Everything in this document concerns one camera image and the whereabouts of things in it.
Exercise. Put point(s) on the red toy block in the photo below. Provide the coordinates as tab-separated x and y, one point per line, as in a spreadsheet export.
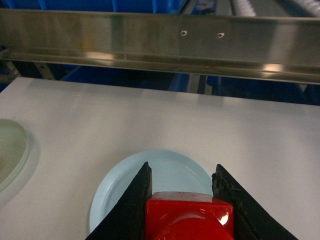
188	216

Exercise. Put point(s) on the light blue plate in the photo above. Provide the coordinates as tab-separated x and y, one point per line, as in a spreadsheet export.
171	172

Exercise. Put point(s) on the light green plate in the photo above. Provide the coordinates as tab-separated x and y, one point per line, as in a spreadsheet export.
14	150

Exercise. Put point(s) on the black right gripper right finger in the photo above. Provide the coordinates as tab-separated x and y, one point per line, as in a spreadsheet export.
251	220

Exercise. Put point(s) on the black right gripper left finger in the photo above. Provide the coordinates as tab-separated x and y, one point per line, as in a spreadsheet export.
126	220

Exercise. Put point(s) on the stainless steel shelf rail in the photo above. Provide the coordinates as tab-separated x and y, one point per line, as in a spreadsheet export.
283	49

